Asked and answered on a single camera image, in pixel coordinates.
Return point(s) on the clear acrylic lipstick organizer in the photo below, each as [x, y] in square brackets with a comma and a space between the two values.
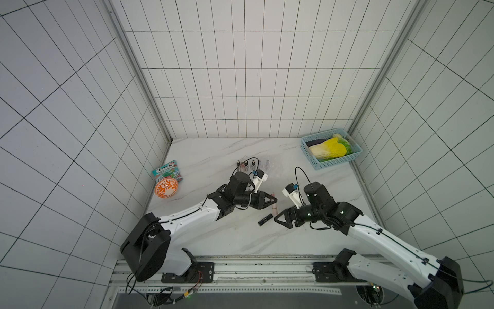
[275, 170]

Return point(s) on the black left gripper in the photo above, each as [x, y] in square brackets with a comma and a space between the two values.
[260, 203]

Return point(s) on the black silver-band lipstick Shuzili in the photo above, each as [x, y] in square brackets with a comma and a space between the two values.
[265, 220]

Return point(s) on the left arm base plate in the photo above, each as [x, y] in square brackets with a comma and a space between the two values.
[201, 272]

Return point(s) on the dark purple toy eggplant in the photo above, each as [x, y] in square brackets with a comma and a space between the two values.
[315, 142]

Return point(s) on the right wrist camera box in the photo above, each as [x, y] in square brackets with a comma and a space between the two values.
[292, 192]

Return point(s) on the light blue perforated basket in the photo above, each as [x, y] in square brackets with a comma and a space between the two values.
[357, 150]

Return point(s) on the pink frosted lip gloss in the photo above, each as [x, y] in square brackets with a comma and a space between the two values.
[274, 206]

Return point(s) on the orange patterned round lid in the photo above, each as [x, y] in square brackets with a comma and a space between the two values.
[166, 187]

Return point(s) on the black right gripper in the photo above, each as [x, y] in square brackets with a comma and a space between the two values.
[294, 216]

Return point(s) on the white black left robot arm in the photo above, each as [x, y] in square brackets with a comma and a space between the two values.
[157, 244]

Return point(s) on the teal snack packet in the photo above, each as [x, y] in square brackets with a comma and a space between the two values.
[169, 170]

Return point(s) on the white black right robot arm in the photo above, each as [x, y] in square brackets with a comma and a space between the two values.
[419, 277]

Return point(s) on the yellow toy cabbage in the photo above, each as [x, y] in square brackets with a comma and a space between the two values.
[335, 147]

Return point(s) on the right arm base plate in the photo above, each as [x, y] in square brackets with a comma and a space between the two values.
[331, 272]

